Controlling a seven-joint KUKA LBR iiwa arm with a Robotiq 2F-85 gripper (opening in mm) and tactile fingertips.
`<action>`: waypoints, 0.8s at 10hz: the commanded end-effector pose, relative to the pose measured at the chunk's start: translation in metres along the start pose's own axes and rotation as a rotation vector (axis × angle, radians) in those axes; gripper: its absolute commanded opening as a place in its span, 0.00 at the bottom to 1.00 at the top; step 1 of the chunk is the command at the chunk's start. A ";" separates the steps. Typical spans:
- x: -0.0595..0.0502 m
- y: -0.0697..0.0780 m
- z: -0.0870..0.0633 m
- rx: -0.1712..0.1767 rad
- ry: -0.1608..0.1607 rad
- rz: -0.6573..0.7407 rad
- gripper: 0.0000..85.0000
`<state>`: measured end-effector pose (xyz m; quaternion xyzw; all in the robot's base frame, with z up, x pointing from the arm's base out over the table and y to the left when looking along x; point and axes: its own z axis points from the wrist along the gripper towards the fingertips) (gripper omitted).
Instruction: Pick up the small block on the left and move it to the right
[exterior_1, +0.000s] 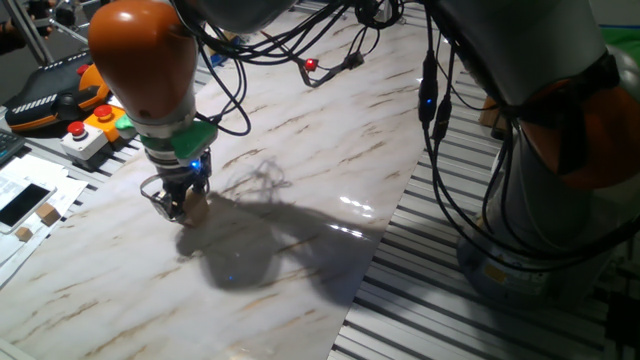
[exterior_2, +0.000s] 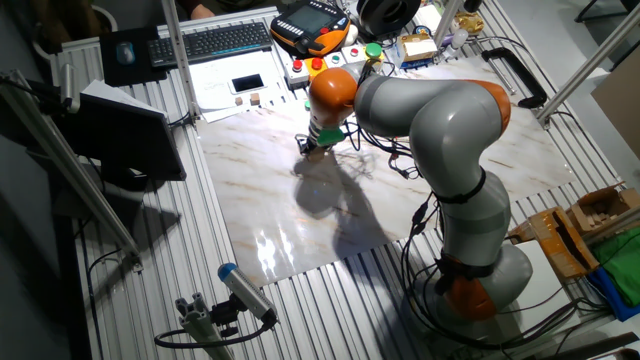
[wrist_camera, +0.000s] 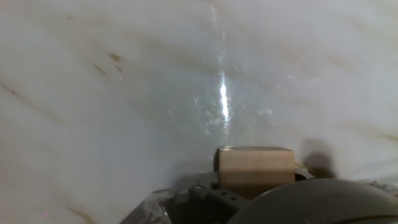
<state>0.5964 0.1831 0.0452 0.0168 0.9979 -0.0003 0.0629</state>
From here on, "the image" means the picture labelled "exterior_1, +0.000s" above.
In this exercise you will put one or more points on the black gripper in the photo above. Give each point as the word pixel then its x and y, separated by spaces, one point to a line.
pixel 182 175

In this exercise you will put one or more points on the grey metal tripod leg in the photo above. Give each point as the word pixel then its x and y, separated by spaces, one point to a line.
pixel 27 30

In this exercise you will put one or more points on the green gripper mount plate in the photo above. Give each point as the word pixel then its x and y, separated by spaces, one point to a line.
pixel 192 140

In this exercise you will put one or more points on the white smartphone black screen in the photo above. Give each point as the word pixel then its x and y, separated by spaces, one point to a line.
pixel 22 204

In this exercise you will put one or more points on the small wooden cube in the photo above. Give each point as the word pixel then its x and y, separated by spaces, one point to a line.
pixel 48 215

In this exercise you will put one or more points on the tiny wooden cube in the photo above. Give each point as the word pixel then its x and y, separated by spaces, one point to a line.
pixel 23 234

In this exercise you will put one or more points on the brown wooden block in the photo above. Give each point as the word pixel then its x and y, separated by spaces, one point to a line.
pixel 490 115

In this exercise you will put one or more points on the grey box red mushroom button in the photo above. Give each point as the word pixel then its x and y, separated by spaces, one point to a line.
pixel 85 145

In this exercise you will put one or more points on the white printed paper sheets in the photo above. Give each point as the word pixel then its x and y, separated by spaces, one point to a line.
pixel 35 170

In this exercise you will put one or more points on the black computer keyboard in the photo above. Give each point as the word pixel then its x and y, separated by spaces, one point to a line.
pixel 9 145

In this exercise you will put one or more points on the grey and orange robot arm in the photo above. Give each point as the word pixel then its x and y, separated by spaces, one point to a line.
pixel 145 65

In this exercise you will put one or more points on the marble pattern table sheet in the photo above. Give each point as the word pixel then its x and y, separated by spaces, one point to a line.
pixel 250 280

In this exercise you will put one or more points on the light wooden cube block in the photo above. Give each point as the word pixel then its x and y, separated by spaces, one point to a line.
pixel 197 210

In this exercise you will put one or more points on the black orange teach pendant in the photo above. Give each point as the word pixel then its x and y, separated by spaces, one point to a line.
pixel 45 100

